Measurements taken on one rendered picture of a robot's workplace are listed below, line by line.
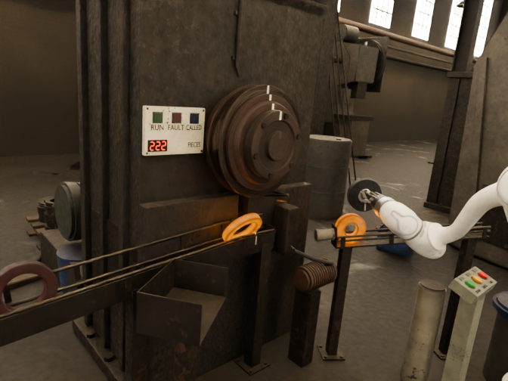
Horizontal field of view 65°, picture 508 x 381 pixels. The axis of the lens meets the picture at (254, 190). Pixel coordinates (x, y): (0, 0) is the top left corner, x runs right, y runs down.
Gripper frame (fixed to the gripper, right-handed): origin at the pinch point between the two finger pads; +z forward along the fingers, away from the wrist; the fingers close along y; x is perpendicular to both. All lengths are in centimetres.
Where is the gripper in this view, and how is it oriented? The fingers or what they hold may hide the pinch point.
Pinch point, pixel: (364, 191)
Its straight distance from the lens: 187.1
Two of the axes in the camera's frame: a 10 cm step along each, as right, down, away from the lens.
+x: 0.8, -9.5, -2.9
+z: -1.2, -3.0, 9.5
